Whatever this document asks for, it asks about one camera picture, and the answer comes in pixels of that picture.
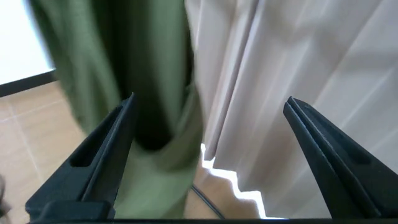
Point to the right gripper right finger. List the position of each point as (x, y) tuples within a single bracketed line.
[(357, 186)]

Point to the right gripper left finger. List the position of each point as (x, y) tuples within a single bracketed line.
[(102, 180)]

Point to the green shirt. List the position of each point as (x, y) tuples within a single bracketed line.
[(93, 46)]

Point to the black clothes rack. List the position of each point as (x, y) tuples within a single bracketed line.
[(208, 202)]

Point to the beige curtain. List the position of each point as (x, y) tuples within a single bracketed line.
[(295, 62)]

